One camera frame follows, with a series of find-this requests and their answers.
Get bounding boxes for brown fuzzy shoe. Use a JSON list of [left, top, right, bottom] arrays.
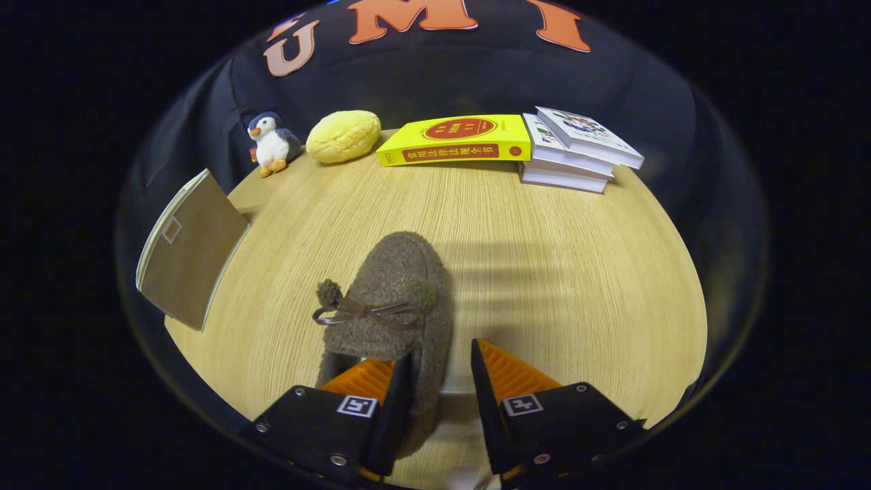
[[313, 231, 455, 460]]

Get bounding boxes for yellow book with red circle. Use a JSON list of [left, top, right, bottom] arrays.
[[376, 114, 532, 167]]

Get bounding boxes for white illustrated cover book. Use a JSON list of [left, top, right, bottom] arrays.
[[536, 107, 644, 170]]

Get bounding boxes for beige fabric storage box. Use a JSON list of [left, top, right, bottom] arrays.
[[135, 168, 251, 332]]

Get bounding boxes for yellow bread-shaped plush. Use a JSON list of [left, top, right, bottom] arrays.
[[306, 110, 382, 165]]

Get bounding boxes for penguin plush toy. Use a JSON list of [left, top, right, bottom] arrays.
[[247, 112, 302, 179]]

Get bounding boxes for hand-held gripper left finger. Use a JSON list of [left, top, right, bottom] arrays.
[[238, 354, 414, 487]]

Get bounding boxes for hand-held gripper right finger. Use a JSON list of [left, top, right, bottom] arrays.
[[471, 338, 647, 487]]

